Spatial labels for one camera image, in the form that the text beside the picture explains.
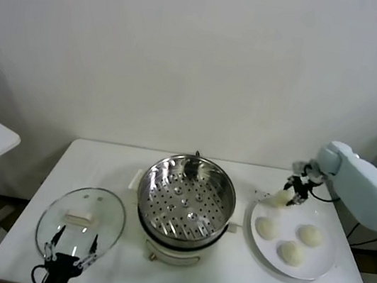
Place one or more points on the white steamed baozi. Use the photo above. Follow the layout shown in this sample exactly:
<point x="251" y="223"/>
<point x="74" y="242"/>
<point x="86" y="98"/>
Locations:
<point x="291" y="253"/>
<point x="310" y="236"/>
<point x="266" y="228"/>
<point x="278" y="199"/>

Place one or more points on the white round plate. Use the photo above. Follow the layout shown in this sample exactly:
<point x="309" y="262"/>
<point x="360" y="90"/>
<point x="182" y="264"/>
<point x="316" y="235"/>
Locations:
<point x="320" y="263"/>

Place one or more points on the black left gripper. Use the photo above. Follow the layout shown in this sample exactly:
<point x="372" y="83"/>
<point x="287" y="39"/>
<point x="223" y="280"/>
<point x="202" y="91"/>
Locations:
<point x="62" y="270"/>

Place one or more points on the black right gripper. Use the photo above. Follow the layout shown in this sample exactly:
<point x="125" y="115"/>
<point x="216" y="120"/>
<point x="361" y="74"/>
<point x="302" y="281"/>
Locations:
<point x="309" y="173"/>

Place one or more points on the perforated steel steamer basket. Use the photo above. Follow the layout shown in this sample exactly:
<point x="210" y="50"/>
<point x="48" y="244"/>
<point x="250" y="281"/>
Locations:
<point x="185" y="205"/>

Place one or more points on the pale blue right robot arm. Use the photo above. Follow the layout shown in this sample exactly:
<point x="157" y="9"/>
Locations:
<point x="364" y="187"/>

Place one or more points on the cream electric cooker base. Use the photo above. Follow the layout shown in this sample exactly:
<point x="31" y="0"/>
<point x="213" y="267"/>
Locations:
<point x="174" y="256"/>

